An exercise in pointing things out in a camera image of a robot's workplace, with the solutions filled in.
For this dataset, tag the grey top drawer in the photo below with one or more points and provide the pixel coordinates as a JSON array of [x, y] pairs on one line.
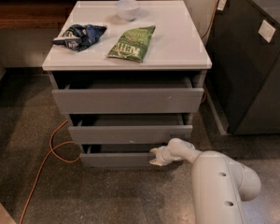
[[139, 97]]

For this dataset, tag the white label on cabinet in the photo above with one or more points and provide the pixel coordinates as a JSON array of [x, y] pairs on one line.
[[266, 31]]

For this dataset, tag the blue crumpled chip bag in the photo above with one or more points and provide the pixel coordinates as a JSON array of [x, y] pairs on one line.
[[80, 37]]

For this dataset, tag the grey middle drawer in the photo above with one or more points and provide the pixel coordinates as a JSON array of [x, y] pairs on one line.
[[128, 129]]

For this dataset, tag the grey drawer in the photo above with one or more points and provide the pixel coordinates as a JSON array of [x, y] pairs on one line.
[[139, 97], [117, 156], [128, 129]]

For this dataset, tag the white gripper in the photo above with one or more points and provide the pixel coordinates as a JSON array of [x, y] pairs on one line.
[[161, 155]]

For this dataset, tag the green chip bag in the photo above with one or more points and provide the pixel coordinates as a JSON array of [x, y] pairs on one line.
[[133, 44]]

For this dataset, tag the dark grey bin cabinet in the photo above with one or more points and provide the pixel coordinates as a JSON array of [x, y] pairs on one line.
[[244, 80]]

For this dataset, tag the grey bottom drawer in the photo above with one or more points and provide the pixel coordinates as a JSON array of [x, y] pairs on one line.
[[117, 156]]

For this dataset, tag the white tag on cable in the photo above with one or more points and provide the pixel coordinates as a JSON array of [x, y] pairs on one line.
[[221, 4]]

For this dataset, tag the white bowl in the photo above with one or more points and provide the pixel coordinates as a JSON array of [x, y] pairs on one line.
[[127, 9]]

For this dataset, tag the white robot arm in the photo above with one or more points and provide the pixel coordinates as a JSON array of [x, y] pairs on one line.
[[219, 183]]

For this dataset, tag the grey three-drawer cabinet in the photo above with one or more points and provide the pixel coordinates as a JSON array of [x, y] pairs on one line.
[[175, 50]]

